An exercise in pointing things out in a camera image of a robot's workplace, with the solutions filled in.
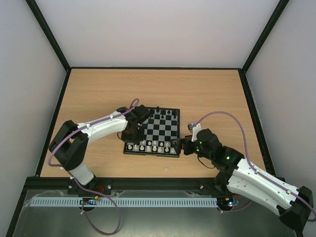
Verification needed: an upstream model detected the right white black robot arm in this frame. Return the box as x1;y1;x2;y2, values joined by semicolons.
170;129;313;232

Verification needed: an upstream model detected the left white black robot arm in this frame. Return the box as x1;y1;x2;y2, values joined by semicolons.
49;105;150;186

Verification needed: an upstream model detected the black and silver chessboard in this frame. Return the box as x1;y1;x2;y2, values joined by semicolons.
123;107;180;158

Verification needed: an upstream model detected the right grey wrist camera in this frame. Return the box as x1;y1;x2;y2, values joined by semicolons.
188;122;201;133

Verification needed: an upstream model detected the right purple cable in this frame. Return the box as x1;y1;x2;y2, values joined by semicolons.
196;111;316;220

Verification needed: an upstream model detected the white slotted cable duct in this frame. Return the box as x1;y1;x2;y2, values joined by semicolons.
30;197;218;208

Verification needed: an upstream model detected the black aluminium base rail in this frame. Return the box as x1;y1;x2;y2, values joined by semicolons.
24;176;287;198

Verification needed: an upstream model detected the black enclosure frame post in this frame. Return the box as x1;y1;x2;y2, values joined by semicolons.
25;0;71;72

